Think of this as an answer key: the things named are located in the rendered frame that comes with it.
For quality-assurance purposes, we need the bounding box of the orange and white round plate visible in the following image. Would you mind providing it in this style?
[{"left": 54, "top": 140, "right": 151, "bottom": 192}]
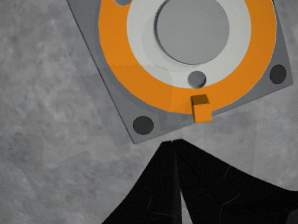
[{"left": 97, "top": 0, "right": 277, "bottom": 123}]

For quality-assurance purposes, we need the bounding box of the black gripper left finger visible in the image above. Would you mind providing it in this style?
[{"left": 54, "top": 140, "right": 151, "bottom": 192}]
[{"left": 101, "top": 141, "right": 182, "bottom": 224}]

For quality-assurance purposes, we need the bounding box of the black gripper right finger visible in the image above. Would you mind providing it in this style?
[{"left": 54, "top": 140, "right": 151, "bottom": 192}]
[{"left": 172, "top": 139, "right": 298, "bottom": 224}]

